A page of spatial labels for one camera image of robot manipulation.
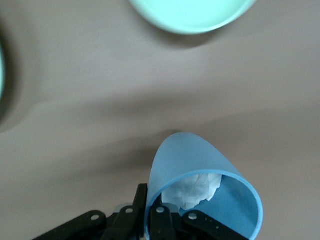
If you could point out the table cover cloth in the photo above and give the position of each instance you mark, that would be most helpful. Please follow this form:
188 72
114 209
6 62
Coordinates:
75 100

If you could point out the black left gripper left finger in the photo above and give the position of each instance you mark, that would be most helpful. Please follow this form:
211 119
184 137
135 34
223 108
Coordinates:
125 220

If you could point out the light green bowl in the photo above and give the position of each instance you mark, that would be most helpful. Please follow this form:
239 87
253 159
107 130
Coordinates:
190 15

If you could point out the white crumpled tissue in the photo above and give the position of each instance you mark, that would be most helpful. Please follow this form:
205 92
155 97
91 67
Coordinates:
190 192

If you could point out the blue cup with tissue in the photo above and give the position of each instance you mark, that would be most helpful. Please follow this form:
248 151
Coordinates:
190 155

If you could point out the light green plate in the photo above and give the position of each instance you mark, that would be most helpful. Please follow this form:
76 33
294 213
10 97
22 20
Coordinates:
1 75

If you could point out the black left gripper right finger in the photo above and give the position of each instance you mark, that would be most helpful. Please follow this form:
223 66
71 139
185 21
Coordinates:
160 222

